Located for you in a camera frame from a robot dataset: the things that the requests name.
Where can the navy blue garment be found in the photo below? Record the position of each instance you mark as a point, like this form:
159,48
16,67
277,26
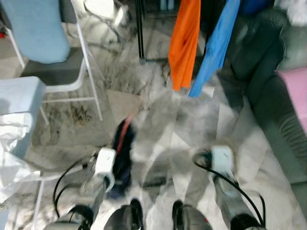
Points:
123,167

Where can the red clothes hanger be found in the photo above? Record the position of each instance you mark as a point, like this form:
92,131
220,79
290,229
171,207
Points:
123,134

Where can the white shirt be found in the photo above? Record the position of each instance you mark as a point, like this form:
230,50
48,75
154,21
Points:
17,143

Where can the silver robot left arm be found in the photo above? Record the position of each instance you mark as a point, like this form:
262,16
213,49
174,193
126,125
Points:
84,201

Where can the robot right leg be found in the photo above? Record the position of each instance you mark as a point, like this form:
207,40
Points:
189,218

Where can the dark green sofa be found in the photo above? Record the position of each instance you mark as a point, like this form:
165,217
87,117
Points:
264,72

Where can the blue shirt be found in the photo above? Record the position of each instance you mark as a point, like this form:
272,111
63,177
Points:
216,52

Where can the orange shirt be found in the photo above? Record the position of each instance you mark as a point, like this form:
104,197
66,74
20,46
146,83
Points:
184,48

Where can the pink cushion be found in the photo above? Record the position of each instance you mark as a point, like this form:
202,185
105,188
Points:
295,91

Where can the black metal clothes rack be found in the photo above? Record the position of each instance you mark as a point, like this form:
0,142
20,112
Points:
139,33

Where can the white folding chair grey seat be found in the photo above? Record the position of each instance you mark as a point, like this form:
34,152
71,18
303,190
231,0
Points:
53,72

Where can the crumpled white cloth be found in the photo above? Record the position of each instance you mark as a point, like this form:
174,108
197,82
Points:
295,9

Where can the light blue cloth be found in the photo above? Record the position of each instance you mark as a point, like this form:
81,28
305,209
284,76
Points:
36,28

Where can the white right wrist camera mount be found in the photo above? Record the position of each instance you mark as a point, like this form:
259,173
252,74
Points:
222,160

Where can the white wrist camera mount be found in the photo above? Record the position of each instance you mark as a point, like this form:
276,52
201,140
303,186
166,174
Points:
222,160
105,163

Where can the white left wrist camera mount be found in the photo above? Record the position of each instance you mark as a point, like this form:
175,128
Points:
105,163

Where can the white metal folding frame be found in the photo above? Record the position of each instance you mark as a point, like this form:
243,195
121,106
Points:
120,17

